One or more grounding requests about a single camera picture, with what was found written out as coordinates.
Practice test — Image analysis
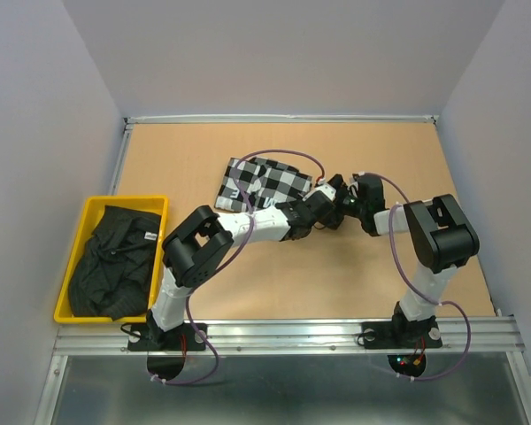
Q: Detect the yellow plastic bin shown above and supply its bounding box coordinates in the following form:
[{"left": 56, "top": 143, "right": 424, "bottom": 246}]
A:
[{"left": 54, "top": 196, "right": 169, "bottom": 324}]

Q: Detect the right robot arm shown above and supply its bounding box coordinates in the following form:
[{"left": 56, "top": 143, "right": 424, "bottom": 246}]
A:
[{"left": 322, "top": 173, "right": 480, "bottom": 349}]

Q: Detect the dark shirt in bin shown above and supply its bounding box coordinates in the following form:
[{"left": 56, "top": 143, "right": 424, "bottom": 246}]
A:
[{"left": 68, "top": 205, "right": 161, "bottom": 321}]

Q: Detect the black white checkered shirt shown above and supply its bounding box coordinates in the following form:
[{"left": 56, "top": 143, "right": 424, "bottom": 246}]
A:
[{"left": 214, "top": 158, "right": 312, "bottom": 213}]

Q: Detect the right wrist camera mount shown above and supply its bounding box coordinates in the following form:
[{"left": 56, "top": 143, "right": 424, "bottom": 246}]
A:
[{"left": 349, "top": 172, "right": 366, "bottom": 198}]

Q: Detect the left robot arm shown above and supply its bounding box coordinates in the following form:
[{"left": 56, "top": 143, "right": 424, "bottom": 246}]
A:
[{"left": 147, "top": 184, "right": 336, "bottom": 349}]

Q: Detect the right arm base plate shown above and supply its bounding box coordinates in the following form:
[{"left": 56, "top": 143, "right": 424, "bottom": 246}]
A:
[{"left": 359, "top": 321, "right": 443, "bottom": 352}]

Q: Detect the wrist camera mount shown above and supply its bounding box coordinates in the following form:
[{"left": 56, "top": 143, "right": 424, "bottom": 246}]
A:
[
  {"left": 349, "top": 172, "right": 366, "bottom": 198},
  {"left": 315, "top": 179, "right": 337, "bottom": 202}
]

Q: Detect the aluminium front rail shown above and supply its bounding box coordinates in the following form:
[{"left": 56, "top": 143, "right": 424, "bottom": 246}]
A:
[{"left": 53, "top": 317, "right": 525, "bottom": 357}]

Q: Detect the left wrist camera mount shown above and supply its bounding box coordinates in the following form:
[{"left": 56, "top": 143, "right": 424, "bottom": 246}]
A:
[{"left": 315, "top": 179, "right": 337, "bottom": 202}]

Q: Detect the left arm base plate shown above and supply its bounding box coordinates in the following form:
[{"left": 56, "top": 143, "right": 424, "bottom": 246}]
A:
[{"left": 120, "top": 322, "right": 206, "bottom": 352}]

